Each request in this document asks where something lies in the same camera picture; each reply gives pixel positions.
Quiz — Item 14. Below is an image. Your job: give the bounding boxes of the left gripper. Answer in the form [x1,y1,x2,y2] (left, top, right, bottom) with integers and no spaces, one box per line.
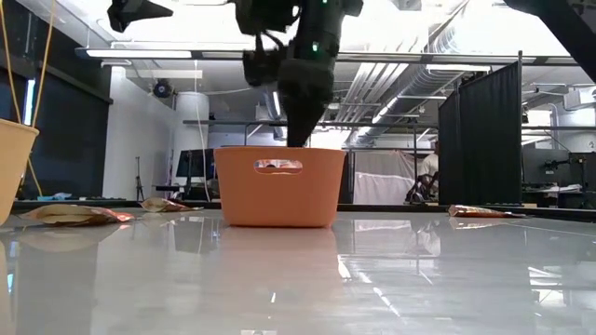
[106,0,174,34]

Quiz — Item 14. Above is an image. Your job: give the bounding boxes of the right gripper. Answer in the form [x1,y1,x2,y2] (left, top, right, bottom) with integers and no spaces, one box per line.
[278,34,341,148]

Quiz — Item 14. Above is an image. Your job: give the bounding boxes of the orange foil spice packet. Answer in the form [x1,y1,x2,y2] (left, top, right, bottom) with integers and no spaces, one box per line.
[18,204,137,228]
[139,196,204,214]

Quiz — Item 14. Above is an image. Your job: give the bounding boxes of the brown white-label spice packet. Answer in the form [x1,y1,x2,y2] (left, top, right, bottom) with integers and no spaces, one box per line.
[447,204,528,220]

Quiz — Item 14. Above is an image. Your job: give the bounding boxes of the long ceiling light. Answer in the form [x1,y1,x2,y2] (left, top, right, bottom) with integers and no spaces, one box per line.
[76,46,578,65]

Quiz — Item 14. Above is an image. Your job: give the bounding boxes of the orange plastic bin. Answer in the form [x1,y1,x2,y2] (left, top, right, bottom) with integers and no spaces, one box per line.
[213,146,347,229]

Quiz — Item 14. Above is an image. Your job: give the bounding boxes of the white hanging sheet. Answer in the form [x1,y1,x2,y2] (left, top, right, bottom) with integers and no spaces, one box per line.
[352,149,419,206]

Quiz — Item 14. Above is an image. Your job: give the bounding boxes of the white round column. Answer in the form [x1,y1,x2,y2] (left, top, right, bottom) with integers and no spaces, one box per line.
[171,91,210,187]

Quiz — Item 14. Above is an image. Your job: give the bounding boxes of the black distant monitor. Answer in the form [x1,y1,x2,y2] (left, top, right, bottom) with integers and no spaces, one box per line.
[175,148,218,188]

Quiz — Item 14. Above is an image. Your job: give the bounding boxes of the person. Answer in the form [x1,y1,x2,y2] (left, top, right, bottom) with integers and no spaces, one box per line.
[415,141,440,204]

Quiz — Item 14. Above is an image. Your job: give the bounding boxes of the white glossy table sheet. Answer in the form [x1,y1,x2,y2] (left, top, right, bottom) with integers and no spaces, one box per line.
[0,208,596,335]

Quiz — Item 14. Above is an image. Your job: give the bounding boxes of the black tripod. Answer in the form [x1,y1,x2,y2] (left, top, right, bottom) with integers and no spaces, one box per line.
[133,155,146,202]

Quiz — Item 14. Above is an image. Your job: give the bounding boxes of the black partition panel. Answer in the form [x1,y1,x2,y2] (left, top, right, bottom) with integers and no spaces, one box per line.
[437,49,524,207]

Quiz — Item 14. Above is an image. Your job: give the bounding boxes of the yellow plastic bin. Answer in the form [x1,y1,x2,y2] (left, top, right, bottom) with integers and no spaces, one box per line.
[0,118,41,227]

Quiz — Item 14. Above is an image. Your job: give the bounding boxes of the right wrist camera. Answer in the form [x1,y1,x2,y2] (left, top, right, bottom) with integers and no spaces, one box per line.
[241,45,286,88]

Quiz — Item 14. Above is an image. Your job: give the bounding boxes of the black overhead rail frame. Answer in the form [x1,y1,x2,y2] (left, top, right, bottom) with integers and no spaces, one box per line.
[183,119,596,206]

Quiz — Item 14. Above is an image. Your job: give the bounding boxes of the yellow cable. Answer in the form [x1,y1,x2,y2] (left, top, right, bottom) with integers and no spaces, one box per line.
[0,0,57,197]

